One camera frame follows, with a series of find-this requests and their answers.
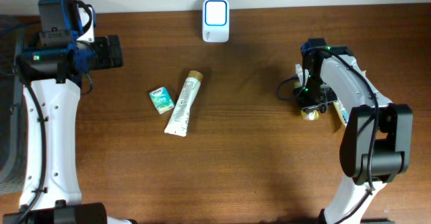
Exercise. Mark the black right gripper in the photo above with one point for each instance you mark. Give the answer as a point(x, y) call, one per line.
point(328, 97)

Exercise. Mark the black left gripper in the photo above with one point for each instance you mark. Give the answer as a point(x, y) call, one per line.
point(108, 60)

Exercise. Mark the green snack packet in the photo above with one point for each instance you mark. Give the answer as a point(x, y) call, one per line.
point(310, 115)

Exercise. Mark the teal tissue pack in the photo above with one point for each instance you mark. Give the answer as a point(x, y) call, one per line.
point(161, 100)

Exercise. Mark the white tube brown cap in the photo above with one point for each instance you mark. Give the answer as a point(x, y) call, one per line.
point(179, 120)

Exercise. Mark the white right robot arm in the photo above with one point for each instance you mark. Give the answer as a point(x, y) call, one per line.
point(376, 144)

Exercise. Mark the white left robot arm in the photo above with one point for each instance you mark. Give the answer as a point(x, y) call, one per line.
point(38, 148)

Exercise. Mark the white barcode scanner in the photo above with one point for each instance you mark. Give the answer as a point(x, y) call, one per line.
point(215, 21)

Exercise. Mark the grey plastic mesh basket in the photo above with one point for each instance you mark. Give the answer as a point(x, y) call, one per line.
point(13, 141)

